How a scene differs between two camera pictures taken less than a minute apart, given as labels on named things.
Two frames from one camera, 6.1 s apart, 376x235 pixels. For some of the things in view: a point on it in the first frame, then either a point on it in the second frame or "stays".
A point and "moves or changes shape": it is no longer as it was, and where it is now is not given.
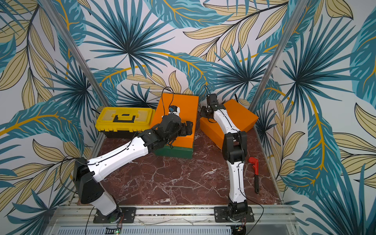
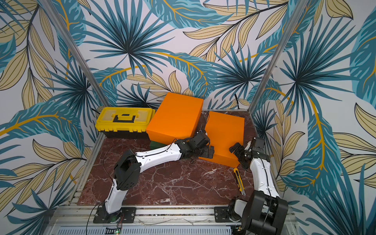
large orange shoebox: [188, 105] stays
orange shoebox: [240, 116] moves or changes shape
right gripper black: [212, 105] → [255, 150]
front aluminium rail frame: [268, 220] stays
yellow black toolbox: [124, 123] stays
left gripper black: [184, 132] → [206, 154]
